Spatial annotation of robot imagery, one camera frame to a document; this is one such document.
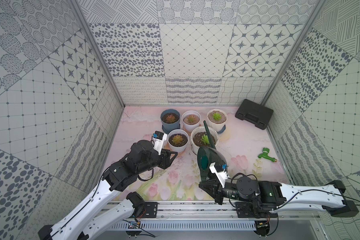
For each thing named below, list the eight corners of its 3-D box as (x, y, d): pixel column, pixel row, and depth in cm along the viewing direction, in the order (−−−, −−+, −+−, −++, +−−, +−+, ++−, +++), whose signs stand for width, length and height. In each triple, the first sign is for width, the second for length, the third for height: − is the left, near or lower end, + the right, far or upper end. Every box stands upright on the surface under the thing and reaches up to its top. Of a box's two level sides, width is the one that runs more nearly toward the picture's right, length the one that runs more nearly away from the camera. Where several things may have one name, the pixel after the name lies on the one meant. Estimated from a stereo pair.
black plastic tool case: (233, 116, 116) (235, 112, 112) (242, 102, 127) (244, 97, 122) (264, 131, 107) (267, 126, 103) (271, 114, 118) (274, 109, 113)
